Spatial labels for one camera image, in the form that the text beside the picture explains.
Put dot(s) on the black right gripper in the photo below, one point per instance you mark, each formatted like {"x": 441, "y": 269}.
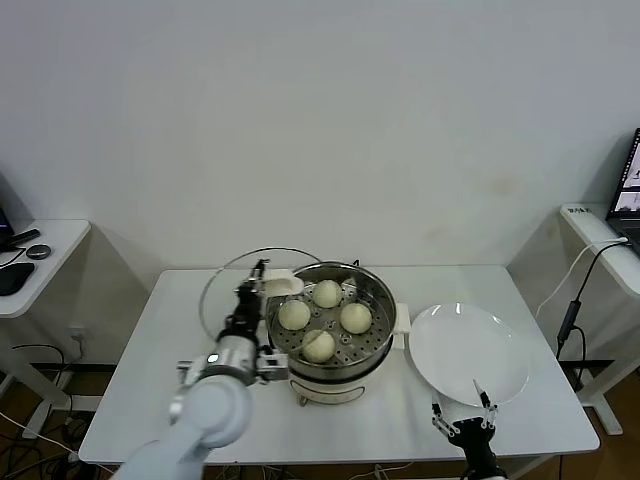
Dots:
{"x": 475, "y": 445}

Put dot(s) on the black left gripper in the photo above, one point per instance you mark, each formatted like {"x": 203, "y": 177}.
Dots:
{"x": 247, "y": 315}

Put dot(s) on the white steamed baozi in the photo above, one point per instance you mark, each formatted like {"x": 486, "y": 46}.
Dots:
{"x": 320, "y": 349}
{"x": 327, "y": 294}
{"x": 356, "y": 318}
{"x": 294, "y": 315}

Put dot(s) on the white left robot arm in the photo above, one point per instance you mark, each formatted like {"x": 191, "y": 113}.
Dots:
{"x": 215, "y": 410}

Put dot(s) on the stainless steel steamer basket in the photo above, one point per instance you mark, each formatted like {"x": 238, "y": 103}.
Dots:
{"x": 380, "y": 320}

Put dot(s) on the white round plate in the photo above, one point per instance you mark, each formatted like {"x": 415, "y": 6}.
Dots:
{"x": 465, "y": 350}

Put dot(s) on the white side table with label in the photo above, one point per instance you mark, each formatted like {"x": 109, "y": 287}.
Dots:
{"x": 620, "y": 270}

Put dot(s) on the round black puck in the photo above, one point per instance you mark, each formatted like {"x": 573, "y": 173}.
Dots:
{"x": 39, "y": 251}

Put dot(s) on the dark monitor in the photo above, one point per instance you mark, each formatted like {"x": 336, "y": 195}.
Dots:
{"x": 6, "y": 215}

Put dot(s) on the open black laptop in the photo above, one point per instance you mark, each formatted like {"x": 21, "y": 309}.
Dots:
{"x": 627, "y": 200}

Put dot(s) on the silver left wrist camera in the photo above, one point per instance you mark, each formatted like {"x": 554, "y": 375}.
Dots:
{"x": 272, "y": 365}

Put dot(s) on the white wall socket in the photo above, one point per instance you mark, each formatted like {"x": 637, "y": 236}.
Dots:
{"x": 80, "y": 334}

